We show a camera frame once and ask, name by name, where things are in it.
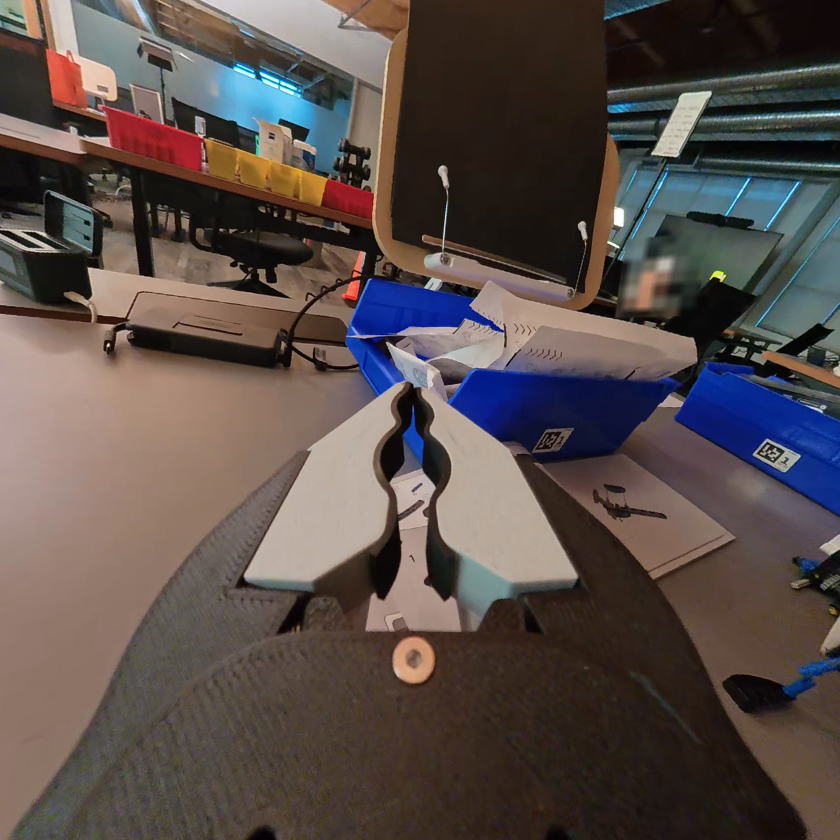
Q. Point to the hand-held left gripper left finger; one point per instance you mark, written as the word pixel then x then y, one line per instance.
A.
pixel 328 518

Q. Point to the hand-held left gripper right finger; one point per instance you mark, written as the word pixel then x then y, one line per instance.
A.
pixel 499 518

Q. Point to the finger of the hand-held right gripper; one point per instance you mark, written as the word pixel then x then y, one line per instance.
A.
pixel 833 636

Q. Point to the black and blue lego piece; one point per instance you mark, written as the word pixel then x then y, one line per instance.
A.
pixel 754 694

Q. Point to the lego instruction booklet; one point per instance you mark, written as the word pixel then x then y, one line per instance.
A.
pixel 689 535

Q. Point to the blue plastic bin with papers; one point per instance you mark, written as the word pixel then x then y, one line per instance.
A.
pixel 558 407

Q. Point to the pile of torn paper bags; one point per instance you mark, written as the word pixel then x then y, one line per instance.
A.
pixel 590 354

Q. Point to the black flat power adapter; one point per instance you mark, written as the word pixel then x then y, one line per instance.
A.
pixel 262 308

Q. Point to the orange traffic cone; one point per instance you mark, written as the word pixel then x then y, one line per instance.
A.
pixel 355 279

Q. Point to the wooden desk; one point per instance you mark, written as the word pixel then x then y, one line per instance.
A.
pixel 807 367

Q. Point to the black office chair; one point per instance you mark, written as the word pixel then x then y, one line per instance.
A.
pixel 269 249

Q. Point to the black chair with yellow tag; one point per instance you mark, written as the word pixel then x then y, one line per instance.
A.
pixel 715 308

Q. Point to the red plastic bin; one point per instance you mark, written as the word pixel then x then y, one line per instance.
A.
pixel 154 141
pixel 348 200

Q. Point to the yellow plastic bin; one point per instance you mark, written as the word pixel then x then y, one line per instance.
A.
pixel 312 189
pixel 284 178
pixel 221 161
pixel 253 169

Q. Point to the large black screen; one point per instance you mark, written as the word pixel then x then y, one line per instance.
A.
pixel 741 262

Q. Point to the black dumbbell rack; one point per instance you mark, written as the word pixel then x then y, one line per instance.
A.
pixel 351 164

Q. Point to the white plastic tub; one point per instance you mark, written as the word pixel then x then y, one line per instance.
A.
pixel 304 157

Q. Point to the black charging case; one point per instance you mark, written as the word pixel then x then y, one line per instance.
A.
pixel 39 275

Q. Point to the white cardboard box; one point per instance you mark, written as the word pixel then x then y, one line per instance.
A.
pixel 272 141

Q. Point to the wooden book stand black board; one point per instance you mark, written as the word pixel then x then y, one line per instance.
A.
pixel 499 131

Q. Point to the black computer monitor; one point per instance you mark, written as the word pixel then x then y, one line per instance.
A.
pixel 210 124

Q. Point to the white note paper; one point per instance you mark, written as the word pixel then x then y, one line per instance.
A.
pixel 682 124

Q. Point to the white framed sign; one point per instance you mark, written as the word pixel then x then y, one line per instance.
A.
pixel 145 105

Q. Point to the bundle of metal pipes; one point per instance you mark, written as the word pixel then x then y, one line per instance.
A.
pixel 754 118

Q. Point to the black music stand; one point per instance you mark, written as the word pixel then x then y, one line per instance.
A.
pixel 157 59

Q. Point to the white plastic case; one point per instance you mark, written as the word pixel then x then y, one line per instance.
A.
pixel 98 75

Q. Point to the orange bag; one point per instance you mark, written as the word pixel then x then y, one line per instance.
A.
pixel 65 82

